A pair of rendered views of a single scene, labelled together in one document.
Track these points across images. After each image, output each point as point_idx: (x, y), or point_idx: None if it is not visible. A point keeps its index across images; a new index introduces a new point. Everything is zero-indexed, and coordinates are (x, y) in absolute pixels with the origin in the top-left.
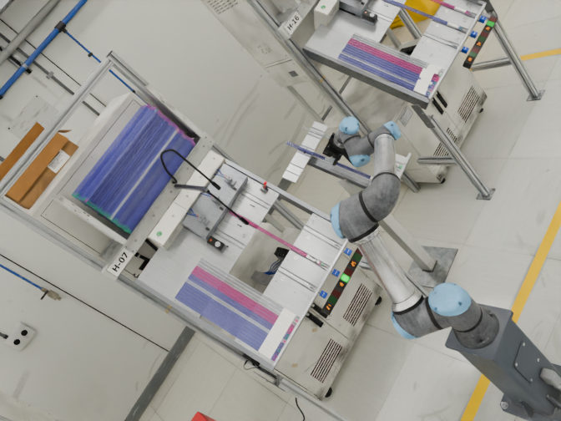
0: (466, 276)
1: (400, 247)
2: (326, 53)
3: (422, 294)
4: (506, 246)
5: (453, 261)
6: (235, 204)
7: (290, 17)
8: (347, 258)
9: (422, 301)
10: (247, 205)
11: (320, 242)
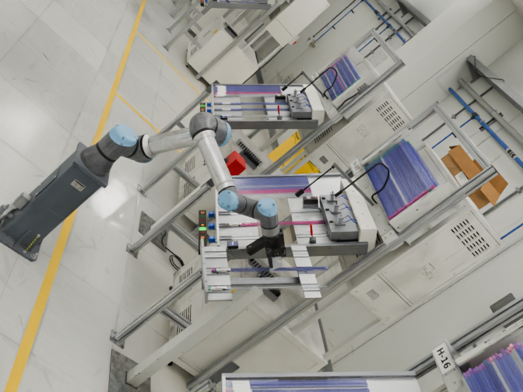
0: (91, 354)
1: None
2: (384, 381)
3: (142, 145)
4: (59, 376)
5: (108, 379)
6: (324, 227)
7: (446, 344)
8: None
9: (140, 139)
10: (314, 230)
11: (237, 235)
